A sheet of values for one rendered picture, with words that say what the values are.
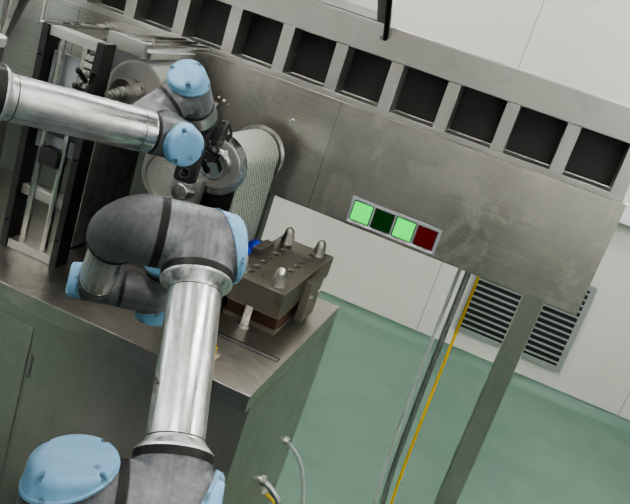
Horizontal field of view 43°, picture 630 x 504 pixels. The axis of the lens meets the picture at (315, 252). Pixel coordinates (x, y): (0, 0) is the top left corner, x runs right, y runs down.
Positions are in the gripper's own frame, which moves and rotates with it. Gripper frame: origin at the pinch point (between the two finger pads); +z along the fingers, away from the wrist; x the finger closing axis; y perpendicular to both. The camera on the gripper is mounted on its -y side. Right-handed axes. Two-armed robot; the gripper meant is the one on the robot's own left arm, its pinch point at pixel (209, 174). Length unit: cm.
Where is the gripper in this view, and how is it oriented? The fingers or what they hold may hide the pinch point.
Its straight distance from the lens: 184.4
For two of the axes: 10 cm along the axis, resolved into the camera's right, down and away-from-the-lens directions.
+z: 0.3, 4.1, 9.1
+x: -9.1, -3.7, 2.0
